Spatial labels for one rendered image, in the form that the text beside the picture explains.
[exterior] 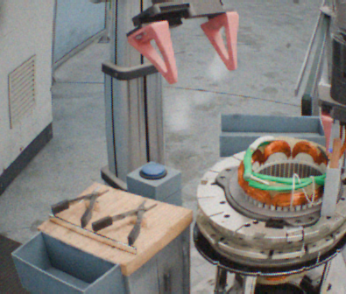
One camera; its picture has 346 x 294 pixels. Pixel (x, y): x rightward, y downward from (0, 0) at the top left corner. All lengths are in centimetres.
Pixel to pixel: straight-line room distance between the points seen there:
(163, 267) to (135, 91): 45
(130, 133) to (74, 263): 48
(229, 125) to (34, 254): 60
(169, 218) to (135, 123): 39
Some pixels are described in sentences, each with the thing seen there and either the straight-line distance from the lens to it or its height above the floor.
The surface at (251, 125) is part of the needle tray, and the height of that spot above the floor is 104.
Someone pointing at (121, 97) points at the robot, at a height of 111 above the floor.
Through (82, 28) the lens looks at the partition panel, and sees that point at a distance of 530.
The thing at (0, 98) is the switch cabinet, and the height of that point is 53.
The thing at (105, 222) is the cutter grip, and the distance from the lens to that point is 106.
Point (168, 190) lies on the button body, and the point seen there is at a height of 101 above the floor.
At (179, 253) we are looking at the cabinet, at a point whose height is 99.
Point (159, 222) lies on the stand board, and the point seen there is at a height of 107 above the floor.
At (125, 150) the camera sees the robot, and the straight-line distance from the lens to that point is 148.
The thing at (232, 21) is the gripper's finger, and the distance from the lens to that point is 80.
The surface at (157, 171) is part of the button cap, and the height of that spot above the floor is 104.
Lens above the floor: 165
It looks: 26 degrees down
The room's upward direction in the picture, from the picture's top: 2 degrees counter-clockwise
